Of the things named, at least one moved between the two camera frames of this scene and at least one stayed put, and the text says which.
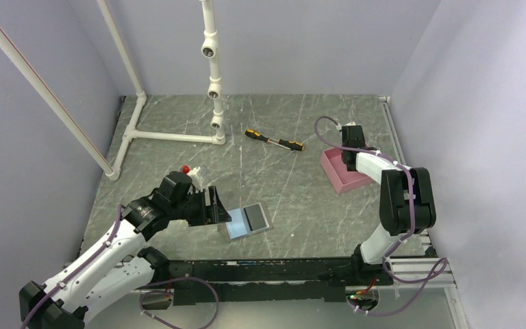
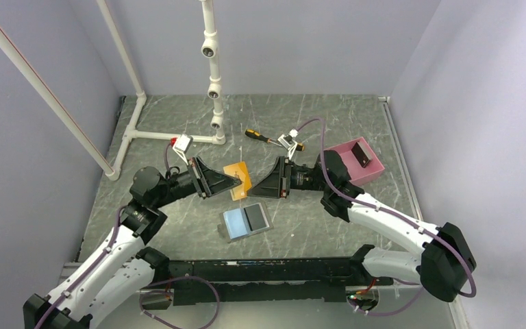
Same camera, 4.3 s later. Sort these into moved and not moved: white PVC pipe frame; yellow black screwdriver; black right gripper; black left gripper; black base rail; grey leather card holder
Moved: black right gripper; black left gripper
Not moved: grey leather card holder; black base rail; white PVC pipe frame; yellow black screwdriver
